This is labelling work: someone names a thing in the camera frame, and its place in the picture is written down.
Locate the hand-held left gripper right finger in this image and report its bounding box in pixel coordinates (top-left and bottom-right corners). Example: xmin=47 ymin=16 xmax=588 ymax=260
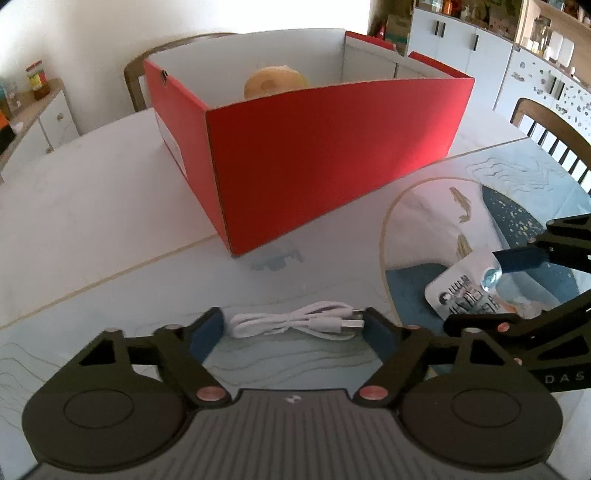
xmin=353 ymin=307 xmax=520 ymax=407

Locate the white sideboard cabinet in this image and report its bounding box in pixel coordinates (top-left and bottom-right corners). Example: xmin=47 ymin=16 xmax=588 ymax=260
xmin=0 ymin=78 xmax=80 ymax=172

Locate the wooden chair with slatted back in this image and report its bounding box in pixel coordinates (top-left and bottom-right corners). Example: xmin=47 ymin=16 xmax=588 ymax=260
xmin=123 ymin=32 xmax=242 ymax=113
xmin=510 ymin=97 xmax=591 ymax=186

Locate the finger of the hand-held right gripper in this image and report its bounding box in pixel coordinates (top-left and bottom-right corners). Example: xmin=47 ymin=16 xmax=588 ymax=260
xmin=491 ymin=213 xmax=591 ymax=275
xmin=443 ymin=289 xmax=591 ymax=371

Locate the yellow plush toy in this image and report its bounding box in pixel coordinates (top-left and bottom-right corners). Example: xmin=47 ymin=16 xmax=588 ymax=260
xmin=243 ymin=65 xmax=310 ymax=100

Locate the white packet with orange picture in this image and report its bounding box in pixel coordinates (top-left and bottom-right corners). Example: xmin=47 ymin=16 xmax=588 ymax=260
xmin=424 ymin=251 xmax=537 ymax=322

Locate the white fridge with magnets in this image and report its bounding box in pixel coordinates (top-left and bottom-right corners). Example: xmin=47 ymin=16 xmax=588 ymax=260
xmin=493 ymin=45 xmax=591 ymax=141

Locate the white and blue patterned desktop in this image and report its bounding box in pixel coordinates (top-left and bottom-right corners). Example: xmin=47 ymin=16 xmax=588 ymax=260
xmin=0 ymin=98 xmax=591 ymax=480

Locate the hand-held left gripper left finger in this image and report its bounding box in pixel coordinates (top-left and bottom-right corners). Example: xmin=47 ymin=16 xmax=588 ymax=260
xmin=76 ymin=307 xmax=228 ymax=409

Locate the white usb cable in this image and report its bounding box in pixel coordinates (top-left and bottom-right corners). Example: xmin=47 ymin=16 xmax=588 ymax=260
xmin=228 ymin=302 xmax=366 ymax=343

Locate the white wall cabinet unit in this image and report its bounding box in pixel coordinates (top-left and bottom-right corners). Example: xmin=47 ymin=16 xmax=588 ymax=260
xmin=368 ymin=0 xmax=591 ymax=116

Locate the red cardboard box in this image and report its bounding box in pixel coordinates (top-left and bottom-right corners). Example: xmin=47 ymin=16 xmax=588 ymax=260
xmin=143 ymin=28 xmax=476 ymax=258

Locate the jar with red lid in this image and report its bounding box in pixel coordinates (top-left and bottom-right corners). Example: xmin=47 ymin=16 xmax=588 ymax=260
xmin=25 ymin=60 xmax=49 ymax=99

